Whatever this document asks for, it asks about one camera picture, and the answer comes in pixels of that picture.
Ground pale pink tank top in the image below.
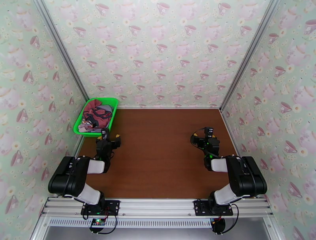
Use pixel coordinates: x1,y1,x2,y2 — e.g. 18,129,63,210
78,118,102,134

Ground red printed tank top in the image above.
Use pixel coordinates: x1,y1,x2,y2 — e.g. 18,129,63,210
83,98,114,129

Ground green plastic laundry basket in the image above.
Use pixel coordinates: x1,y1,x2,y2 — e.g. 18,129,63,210
73,97,119,138

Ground small circuit board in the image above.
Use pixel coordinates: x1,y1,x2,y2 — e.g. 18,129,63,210
90,218,106,229

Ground black round electronics unit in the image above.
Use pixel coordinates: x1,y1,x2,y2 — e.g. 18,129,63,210
211,218,226,234

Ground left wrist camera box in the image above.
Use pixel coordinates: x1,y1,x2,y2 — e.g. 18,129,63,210
100,128,111,142

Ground black cable loop under rail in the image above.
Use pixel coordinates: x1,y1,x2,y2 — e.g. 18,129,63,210
221,203,239,234
89,214,118,235

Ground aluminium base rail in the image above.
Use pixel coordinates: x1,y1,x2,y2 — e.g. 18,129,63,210
40,197,275,218

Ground perforated metal cable tray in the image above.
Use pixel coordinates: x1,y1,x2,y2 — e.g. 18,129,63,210
48,217,215,229

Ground aluminium frame post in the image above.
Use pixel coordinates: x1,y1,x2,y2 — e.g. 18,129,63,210
219,0,282,113
33,0,90,101

